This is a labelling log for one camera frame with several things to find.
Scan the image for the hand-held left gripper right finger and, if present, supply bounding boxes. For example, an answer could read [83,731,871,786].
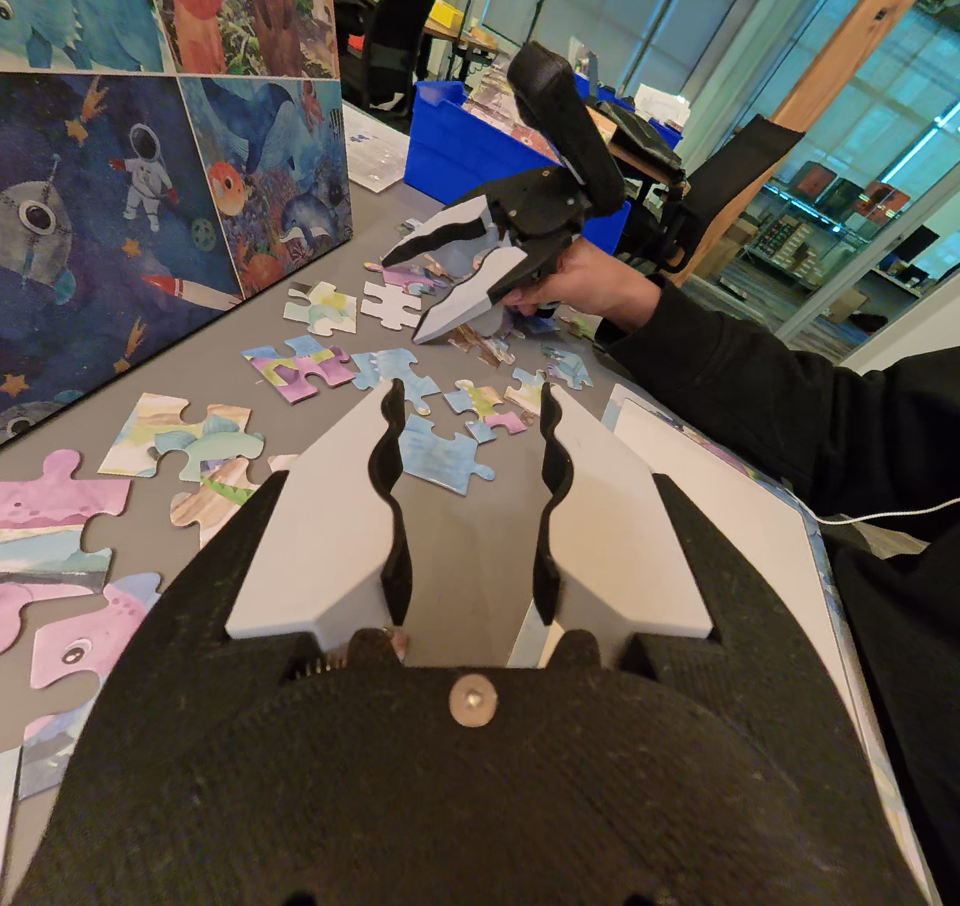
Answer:
[531,383,714,642]

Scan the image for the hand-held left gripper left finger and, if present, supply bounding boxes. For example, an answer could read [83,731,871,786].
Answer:
[225,377,416,642]

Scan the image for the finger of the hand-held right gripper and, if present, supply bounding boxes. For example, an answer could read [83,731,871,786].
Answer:
[412,243,535,345]
[381,196,500,271]

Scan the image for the pile of jigsaw pieces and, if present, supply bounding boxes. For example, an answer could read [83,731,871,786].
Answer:
[97,220,601,547]

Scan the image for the puzzle tray with painted border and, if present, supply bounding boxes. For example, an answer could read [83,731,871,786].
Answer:
[510,383,935,906]

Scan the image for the light blue jigsaw piece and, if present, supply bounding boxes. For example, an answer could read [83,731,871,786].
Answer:
[397,415,496,497]

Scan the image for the person's right forearm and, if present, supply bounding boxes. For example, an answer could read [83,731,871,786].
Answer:
[600,276,960,525]

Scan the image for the person's right hand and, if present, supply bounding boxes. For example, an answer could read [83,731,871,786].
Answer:
[504,233,666,335]

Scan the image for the blue plastic bin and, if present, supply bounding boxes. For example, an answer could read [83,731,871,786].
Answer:
[573,70,685,150]
[403,80,631,255]

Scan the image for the printed paper sheet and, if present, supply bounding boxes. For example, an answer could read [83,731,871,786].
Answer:
[341,104,412,193]

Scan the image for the black office chair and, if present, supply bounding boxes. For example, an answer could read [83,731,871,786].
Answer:
[626,115,805,277]
[360,0,451,121]

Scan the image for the dark storage shelf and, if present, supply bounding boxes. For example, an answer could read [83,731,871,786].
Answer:
[750,160,942,300]

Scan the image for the illustrated puzzle box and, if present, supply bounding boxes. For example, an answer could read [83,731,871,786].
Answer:
[0,0,355,446]

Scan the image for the white cable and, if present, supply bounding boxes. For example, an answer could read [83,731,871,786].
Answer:
[813,497,960,526]

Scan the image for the wooden post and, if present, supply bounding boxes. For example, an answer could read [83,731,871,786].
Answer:
[671,0,960,288]

